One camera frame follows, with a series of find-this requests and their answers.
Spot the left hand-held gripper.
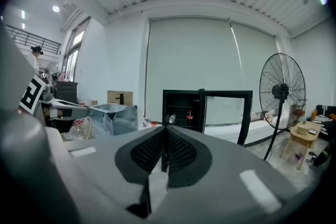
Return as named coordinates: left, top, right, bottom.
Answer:
left=18, top=74, right=92, bottom=122

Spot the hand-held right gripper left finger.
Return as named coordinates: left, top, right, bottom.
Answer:
left=43, top=125, right=167, bottom=224

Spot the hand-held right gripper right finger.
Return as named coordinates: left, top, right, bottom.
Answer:
left=152, top=124, right=316, bottom=224

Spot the black mini fridge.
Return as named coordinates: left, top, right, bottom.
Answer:
left=162, top=89, right=253, bottom=146

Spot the pack of water bottles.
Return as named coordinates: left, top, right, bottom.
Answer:
left=62, top=119, right=89, bottom=141

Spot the black cabinet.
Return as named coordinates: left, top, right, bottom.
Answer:
left=56, top=81, right=79, bottom=104

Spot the brown cardboard box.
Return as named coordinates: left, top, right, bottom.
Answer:
left=107, top=90, right=134, bottom=107

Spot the silver foil box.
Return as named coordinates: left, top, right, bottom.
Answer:
left=88, top=103, right=139, bottom=137

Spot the tall glass window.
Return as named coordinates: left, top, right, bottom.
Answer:
left=62, top=17, right=91, bottom=82

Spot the light wooden side table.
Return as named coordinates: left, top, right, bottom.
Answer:
left=280, top=122, right=322, bottom=170

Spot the black metal railing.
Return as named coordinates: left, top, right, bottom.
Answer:
left=5, top=25, right=62, bottom=55

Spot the beige bowl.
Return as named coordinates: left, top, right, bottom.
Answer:
left=296, top=123, right=312, bottom=136

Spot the black white striped cushion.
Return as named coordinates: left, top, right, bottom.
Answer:
left=311, top=104, right=336, bottom=135

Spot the white roller blind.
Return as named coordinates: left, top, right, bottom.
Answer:
left=230, top=21, right=279, bottom=116
left=145, top=18, right=234, bottom=124

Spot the black pedestal fan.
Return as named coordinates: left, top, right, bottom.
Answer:
left=259, top=52, right=308, bottom=162

